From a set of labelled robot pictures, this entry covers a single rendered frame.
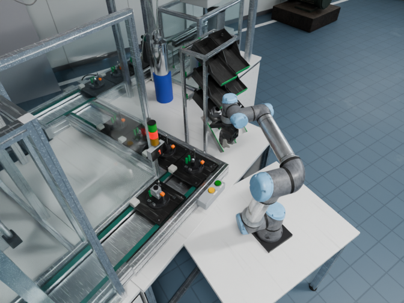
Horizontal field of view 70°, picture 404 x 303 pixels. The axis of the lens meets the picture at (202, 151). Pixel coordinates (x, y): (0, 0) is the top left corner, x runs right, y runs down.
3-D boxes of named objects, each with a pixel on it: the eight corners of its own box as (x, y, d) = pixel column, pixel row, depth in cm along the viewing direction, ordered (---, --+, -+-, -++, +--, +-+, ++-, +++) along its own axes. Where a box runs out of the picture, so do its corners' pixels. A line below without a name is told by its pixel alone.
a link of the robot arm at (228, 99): (225, 102, 141) (219, 93, 147) (224, 120, 149) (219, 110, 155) (240, 99, 143) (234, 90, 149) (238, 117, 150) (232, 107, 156)
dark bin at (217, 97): (234, 101, 183) (238, 94, 177) (219, 109, 177) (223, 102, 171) (206, 69, 188) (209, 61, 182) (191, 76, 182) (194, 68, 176)
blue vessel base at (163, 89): (177, 97, 272) (174, 71, 253) (165, 105, 263) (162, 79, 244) (164, 92, 279) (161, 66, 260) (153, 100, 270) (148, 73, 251)
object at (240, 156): (275, 137, 236) (276, 134, 234) (143, 293, 151) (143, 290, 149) (149, 83, 297) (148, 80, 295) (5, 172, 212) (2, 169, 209)
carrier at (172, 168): (217, 166, 198) (218, 153, 189) (196, 188, 184) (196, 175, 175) (190, 151, 208) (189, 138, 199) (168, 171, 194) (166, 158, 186)
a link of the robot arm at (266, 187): (265, 231, 159) (297, 186, 114) (239, 239, 156) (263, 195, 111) (256, 211, 165) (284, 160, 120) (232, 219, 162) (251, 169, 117)
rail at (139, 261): (228, 174, 204) (229, 163, 197) (136, 276, 154) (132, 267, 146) (221, 170, 207) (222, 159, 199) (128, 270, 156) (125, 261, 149)
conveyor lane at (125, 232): (217, 174, 204) (217, 164, 197) (128, 269, 156) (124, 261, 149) (185, 157, 217) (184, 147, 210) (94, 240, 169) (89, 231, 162)
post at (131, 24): (160, 174, 191) (133, 16, 121) (157, 177, 190) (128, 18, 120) (156, 172, 193) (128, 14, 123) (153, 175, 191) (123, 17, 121)
